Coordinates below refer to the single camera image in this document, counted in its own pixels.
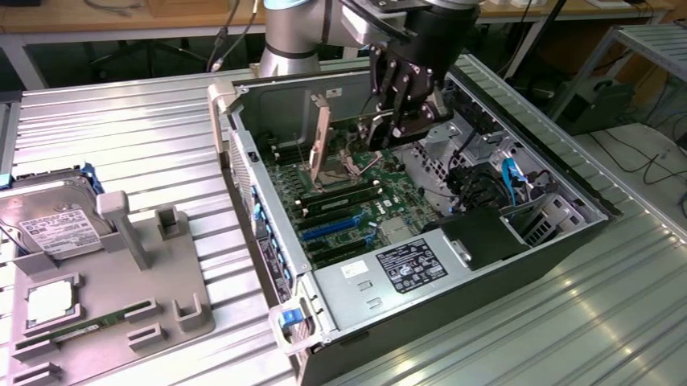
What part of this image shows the black box device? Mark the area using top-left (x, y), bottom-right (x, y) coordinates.
top-left (558, 78), bottom-right (635, 137)

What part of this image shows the black fan shroud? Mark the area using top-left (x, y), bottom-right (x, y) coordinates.
top-left (420, 207), bottom-right (531, 271)

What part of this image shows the silver drive cage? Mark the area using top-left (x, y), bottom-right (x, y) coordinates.
top-left (399, 98), bottom-right (511, 195)

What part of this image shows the silver chipset heatsink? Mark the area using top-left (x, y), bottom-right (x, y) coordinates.
top-left (377, 219), bottom-right (419, 243)

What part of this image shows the blue data wire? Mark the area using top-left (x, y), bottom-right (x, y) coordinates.
top-left (501, 158), bottom-right (526, 208)

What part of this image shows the thin locking lever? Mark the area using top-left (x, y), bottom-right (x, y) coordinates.
top-left (293, 131), bottom-right (313, 170)

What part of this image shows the wooden desk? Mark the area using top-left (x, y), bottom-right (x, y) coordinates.
top-left (0, 0), bottom-right (672, 89)

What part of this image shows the metal socket cover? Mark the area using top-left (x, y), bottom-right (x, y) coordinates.
top-left (343, 150), bottom-right (380, 170)

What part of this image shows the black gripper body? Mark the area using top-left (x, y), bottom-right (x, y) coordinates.
top-left (385, 3), bottom-right (479, 77)

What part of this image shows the grey coiled cable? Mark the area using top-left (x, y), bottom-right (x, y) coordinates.
top-left (84, 0), bottom-right (147, 18)

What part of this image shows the blue card retainer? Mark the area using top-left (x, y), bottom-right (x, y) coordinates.
top-left (249, 200), bottom-right (295, 282)

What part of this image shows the silver hard disk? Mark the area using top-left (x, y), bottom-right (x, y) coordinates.
top-left (0, 179), bottom-right (107, 261)

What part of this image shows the silver CPU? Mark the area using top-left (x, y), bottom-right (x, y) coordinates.
top-left (25, 285), bottom-right (77, 323)

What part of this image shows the open black PC case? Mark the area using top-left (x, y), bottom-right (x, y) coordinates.
top-left (205, 46), bottom-right (627, 386)

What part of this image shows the silver disk bay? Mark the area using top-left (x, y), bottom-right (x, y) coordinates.
top-left (497, 192), bottom-right (590, 248)

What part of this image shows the black disk wire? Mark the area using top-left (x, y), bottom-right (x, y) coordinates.
top-left (0, 223), bottom-right (25, 255)

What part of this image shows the green RAM stick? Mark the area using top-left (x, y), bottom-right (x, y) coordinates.
top-left (51, 303), bottom-right (151, 346)

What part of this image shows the blue disk carrier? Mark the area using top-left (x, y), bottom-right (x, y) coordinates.
top-left (0, 162), bottom-right (107, 204)

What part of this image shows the grey metal frame post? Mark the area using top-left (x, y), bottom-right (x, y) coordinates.
top-left (0, 90), bottom-right (23, 177)

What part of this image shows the CPU socket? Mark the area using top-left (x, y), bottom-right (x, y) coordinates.
top-left (312, 160), bottom-right (351, 195)

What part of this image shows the black RAM stick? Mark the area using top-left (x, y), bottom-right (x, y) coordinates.
top-left (301, 195), bottom-right (381, 215)

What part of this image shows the grey hanging cable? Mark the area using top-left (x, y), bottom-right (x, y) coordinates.
top-left (208, 0), bottom-right (256, 74)

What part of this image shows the metal slat shelf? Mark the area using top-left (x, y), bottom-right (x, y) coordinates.
top-left (550, 22), bottom-right (687, 121)

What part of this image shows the black power cable bundle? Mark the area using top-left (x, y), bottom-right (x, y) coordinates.
top-left (444, 166), bottom-right (508, 212)

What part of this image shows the black graphics card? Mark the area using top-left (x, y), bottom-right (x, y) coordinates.
top-left (308, 92), bottom-right (376, 184)

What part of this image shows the silver power supply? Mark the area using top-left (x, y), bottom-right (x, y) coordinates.
top-left (313, 235), bottom-right (465, 335)

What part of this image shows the blue expansion slot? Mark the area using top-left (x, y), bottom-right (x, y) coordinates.
top-left (299, 219), bottom-right (361, 243)

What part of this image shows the grey parts rack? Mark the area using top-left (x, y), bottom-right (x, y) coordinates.
top-left (9, 191), bottom-right (217, 386)

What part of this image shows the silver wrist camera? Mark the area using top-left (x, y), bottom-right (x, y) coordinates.
top-left (340, 0), bottom-right (412, 46)

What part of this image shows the green motherboard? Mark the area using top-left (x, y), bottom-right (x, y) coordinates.
top-left (261, 130), bottom-right (447, 270)

